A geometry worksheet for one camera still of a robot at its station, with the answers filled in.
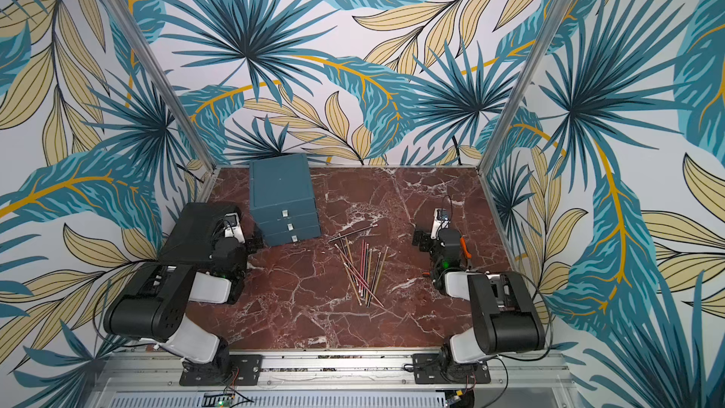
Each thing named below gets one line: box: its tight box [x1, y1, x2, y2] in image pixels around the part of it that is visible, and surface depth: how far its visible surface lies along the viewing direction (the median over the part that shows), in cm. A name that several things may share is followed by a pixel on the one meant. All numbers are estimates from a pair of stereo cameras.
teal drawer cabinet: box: [249, 153, 321, 248], surface depth 87 cm
